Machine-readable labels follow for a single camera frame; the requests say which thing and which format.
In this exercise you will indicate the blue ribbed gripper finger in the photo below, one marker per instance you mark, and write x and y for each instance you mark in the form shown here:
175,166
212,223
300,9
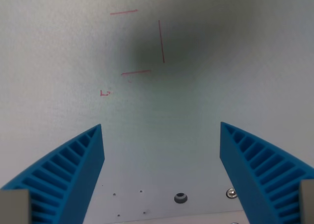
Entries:
73,175
257,170

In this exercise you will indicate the silver round-head screw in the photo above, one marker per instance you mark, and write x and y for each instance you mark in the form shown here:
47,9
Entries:
231,193

